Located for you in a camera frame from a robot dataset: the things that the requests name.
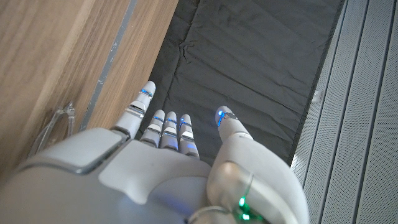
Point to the black backdrop curtain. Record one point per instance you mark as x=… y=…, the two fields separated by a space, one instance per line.
x=248 y=62

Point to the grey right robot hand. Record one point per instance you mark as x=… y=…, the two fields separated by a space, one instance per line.
x=140 y=186

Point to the clear acrylic stand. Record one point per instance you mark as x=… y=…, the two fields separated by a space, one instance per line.
x=71 y=112

